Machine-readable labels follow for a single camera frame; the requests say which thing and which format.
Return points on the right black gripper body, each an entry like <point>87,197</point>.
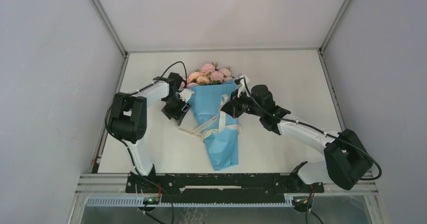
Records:
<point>243,104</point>

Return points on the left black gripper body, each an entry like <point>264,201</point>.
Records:
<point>173,105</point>

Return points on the white printed ribbon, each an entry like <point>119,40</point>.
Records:
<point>202,131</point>

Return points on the blue wrapping paper sheet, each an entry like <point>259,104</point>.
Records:
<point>222,148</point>

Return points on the pink flower bunch stem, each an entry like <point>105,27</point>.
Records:
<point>226,73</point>

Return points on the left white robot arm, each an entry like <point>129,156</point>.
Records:
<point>126,119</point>

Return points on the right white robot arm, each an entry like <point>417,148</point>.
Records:
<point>346,161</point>

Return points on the left circuit board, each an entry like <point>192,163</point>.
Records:
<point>151,201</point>

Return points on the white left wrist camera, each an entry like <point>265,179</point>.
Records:
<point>185,95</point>

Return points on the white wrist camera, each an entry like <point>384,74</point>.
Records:
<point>185,95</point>
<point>241,81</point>

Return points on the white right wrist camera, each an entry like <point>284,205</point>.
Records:
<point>241,81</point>

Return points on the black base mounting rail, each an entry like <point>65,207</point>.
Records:
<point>220,187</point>

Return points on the white slotted cable duct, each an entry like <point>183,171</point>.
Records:
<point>128,201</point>

